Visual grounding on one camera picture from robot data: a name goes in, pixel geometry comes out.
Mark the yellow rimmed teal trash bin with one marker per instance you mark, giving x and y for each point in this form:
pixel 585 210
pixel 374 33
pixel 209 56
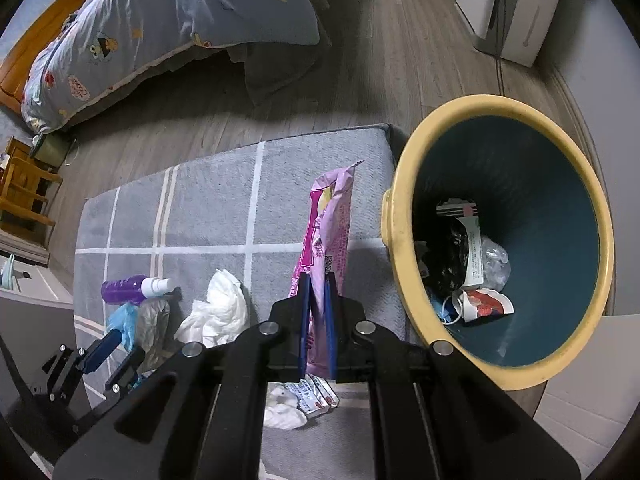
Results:
pixel 550 185

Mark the clear plastic bag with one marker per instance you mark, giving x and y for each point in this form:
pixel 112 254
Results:
pixel 495 262

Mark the white air purifier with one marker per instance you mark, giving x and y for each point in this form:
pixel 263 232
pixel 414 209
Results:
pixel 525 20

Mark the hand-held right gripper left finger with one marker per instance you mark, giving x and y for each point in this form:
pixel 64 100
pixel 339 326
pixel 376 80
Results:
pixel 305 325

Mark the grey foil wrapper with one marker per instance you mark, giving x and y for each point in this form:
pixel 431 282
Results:
pixel 152 330

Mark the pink snack wrapper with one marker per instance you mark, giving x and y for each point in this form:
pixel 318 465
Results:
pixel 330 220

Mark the black plastic bag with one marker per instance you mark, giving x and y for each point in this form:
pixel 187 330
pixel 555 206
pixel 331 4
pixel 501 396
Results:
pixel 447 255

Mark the grey checked cushion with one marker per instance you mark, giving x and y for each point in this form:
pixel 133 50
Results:
pixel 200 210

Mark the small green bin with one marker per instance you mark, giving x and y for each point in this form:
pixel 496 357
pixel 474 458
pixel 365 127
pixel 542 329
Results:
pixel 52 150

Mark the blue printed duvet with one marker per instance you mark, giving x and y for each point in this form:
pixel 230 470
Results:
pixel 150 20

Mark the striped white paper carton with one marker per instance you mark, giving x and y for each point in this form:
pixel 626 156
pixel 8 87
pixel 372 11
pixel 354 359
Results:
pixel 457 208

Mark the purple spray bottle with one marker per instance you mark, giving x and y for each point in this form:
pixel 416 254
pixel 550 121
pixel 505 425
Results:
pixel 125 290

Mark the yellow wooden stool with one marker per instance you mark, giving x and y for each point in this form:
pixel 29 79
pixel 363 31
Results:
pixel 25 180

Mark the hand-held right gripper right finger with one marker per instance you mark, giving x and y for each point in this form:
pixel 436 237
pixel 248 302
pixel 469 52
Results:
pixel 330 325

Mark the white panelled door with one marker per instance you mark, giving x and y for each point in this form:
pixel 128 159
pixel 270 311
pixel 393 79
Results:
pixel 575 400

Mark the small white printed packet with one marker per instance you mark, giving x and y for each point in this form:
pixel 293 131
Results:
pixel 312 395

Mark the light blue plastic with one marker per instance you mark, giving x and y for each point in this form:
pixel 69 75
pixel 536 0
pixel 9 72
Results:
pixel 122 322

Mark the blue face mask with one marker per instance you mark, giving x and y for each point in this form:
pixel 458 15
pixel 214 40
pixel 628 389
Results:
pixel 440 310

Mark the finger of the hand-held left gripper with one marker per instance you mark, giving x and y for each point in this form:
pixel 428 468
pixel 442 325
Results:
pixel 125 372
pixel 102 352

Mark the wooden bed frame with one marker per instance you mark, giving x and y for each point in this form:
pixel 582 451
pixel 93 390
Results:
pixel 30 55

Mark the red white wrapper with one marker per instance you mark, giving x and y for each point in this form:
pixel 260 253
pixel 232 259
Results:
pixel 485 305

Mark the white drawer cabinet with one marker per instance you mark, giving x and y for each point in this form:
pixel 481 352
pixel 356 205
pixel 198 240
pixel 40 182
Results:
pixel 40 285

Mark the grey bed sheet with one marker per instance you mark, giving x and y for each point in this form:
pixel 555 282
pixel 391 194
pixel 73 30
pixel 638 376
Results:
pixel 280 70

